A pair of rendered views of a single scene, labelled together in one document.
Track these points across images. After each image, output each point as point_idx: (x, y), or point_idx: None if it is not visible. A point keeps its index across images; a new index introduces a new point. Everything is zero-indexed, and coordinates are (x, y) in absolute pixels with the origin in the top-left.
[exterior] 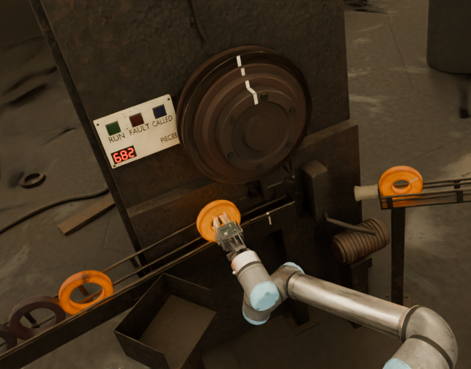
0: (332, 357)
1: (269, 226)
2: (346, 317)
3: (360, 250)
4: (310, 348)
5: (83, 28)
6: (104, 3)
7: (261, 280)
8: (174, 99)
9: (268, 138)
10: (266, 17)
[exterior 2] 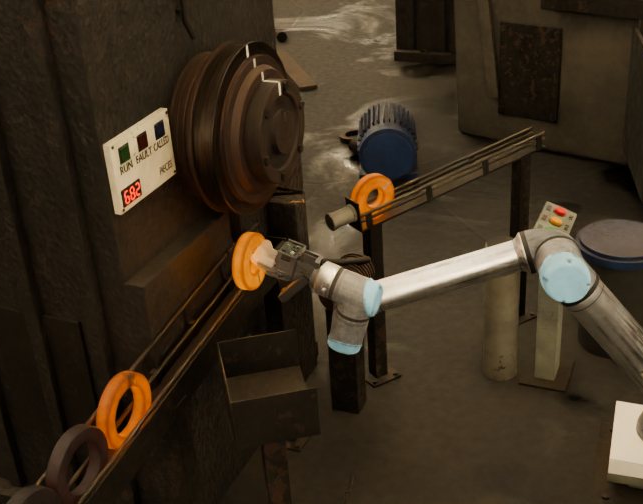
0: (360, 448)
1: (271, 277)
2: (455, 284)
3: None
4: (329, 453)
5: (99, 17)
6: None
7: (365, 278)
8: None
9: (289, 139)
10: (226, 14)
